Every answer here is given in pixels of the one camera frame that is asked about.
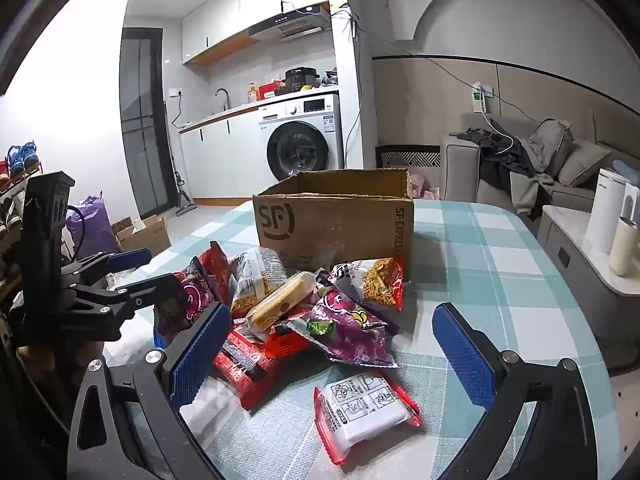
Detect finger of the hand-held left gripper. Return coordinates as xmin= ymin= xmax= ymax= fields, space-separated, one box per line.
xmin=70 ymin=274 xmax=183 ymax=322
xmin=62 ymin=249 xmax=152 ymax=286

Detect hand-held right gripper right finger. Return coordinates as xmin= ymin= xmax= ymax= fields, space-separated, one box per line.
xmin=431 ymin=301 xmax=598 ymax=480

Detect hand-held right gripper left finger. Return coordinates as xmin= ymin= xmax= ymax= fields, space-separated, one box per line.
xmin=66 ymin=301 xmax=233 ymax=480

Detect pink purple snack bag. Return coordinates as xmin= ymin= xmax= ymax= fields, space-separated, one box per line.
xmin=154 ymin=266 xmax=223 ymax=338

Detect red packet black label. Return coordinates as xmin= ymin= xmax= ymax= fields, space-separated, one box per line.
xmin=212 ymin=315 xmax=296 ymax=411

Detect red chip bag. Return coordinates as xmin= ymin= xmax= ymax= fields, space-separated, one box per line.
xmin=197 ymin=241 xmax=233 ymax=306

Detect small red snack packet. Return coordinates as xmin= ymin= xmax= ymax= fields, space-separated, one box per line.
xmin=265 ymin=310 xmax=315 ymax=360

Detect white noodle snack packet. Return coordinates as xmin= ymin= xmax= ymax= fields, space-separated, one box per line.
xmin=231 ymin=247 xmax=288 ymax=318

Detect yellow cake packet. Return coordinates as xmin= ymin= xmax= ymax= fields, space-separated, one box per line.
xmin=245 ymin=270 xmax=318 ymax=336

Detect white red-edged noodle packet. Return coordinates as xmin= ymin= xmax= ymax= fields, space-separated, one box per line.
xmin=313 ymin=371 xmax=422 ymax=466

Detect red yellow noodle snack packet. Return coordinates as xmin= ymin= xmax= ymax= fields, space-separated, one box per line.
xmin=330 ymin=257 xmax=405 ymax=313

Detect brown cardboard box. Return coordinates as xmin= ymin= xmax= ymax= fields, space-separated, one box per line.
xmin=252 ymin=169 xmax=416 ymax=273

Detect person's left hand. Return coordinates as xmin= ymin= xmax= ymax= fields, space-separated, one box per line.
xmin=20 ymin=342 xmax=103 ymax=377

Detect small cardboard box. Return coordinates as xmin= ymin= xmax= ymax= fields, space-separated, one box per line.
xmin=112 ymin=214 xmax=172 ymax=256

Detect purple plastic bag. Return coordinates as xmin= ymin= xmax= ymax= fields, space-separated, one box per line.
xmin=65 ymin=195 xmax=118 ymax=263

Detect stick vacuum cleaner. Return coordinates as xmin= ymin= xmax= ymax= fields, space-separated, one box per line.
xmin=172 ymin=170 xmax=197 ymax=211

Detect blue shoes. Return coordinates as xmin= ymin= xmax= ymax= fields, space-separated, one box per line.
xmin=7 ymin=141 xmax=38 ymax=171

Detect dark glass door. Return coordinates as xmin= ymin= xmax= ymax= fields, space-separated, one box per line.
xmin=119 ymin=27 xmax=173 ymax=221

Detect white base cabinet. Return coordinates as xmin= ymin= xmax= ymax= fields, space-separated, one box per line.
xmin=179 ymin=110 xmax=273 ymax=206

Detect grey coffee table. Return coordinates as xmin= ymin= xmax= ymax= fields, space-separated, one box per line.
xmin=537 ymin=205 xmax=640 ymax=376

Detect pink cloth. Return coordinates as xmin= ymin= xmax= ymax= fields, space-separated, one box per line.
xmin=410 ymin=172 xmax=441 ymax=201

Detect grey pants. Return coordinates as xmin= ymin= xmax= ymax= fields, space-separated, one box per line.
xmin=512 ymin=170 xmax=556 ymax=216

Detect grey sofa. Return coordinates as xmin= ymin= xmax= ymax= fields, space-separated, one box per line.
xmin=440 ymin=112 xmax=640 ymax=221

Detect cream cup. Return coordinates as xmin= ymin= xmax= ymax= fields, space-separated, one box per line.
xmin=609 ymin=216 xmax=640 ymax=277

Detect dark clothes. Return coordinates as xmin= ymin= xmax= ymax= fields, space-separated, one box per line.
xmin=450 ymin=127 xmax=538 ymax=188

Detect white kettle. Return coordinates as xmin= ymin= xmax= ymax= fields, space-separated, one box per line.
xmin=585 ymin=167 xmax=640 ymax=256

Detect black white patterned box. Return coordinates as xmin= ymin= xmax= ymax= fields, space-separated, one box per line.
xmin=375 ymin=145 xmax=441 ymax=171

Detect white washing machine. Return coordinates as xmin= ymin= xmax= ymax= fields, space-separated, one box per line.
xmin=257 ymin=92 xmax=346 ymax=183

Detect dark grey cushion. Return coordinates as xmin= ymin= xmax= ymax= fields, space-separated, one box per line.
xmin=527 ymin=119 xmax=573 ymax=181

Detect light grey cushion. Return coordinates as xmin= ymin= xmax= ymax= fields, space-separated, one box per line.
xmin=557 ymin=139 xmax=611 ymax=188

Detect blue pillow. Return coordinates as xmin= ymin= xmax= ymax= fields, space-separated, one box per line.
xmin=612 ymin=160 xmax=640 ymax=186

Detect black pressure cooker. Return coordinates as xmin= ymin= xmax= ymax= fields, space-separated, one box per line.
xmin=285 ymin=67 xmax=320 ymax=93

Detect range hood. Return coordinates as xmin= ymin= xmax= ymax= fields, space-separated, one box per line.
xmin=248 ymin=12 xmax=331 ymax=43

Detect white wall cabinets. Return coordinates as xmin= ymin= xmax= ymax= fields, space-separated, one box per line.
xmin=181 ymin=0 xmax=346 ymax=66

